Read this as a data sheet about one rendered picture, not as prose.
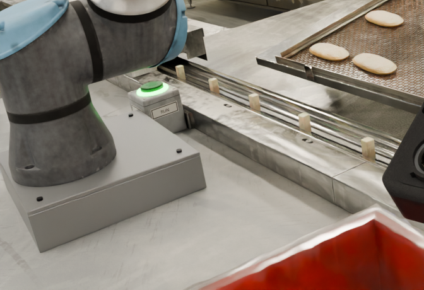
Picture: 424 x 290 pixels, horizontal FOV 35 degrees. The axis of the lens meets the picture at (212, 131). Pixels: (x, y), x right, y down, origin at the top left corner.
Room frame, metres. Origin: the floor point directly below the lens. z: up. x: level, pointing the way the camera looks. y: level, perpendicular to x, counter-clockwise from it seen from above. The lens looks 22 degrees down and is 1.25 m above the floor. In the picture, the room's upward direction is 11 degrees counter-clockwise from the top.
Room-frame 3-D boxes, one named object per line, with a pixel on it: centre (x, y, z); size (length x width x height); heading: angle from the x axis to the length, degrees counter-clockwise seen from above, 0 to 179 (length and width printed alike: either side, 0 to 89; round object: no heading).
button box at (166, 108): (1.09, 0.08, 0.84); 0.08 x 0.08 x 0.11; 25
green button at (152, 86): (1.09, 0.09, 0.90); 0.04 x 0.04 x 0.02
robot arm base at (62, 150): (0.89, 0.22, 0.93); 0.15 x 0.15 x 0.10
